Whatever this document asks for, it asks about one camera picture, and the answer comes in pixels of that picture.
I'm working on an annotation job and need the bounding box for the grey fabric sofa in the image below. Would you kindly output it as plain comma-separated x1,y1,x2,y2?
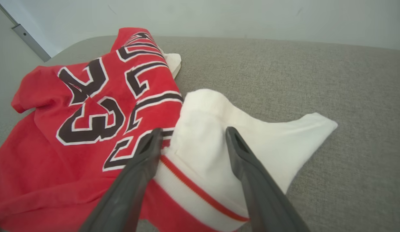
0,35,400,232

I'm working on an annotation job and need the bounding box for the red white basketball jersey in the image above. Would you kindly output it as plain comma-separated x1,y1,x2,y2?
0,27,338,232

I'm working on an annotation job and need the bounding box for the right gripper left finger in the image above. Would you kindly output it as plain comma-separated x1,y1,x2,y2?
79,128,164,232

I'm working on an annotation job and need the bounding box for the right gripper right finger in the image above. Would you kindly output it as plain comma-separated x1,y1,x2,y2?
225,126,312,232

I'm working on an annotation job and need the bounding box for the grey metal wall strip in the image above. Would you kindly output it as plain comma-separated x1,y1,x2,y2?
0,0,52,62

